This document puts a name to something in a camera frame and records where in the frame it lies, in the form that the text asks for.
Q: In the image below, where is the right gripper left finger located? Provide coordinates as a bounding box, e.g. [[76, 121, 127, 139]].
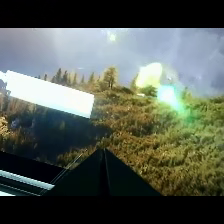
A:
[[45, 147, 109, 197]]

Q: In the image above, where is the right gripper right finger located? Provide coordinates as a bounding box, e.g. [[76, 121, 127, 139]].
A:
[[103, 147, 163, 197]]

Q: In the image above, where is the silver frame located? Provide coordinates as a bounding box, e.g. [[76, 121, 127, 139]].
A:
[[0, 169, 56, 197]]

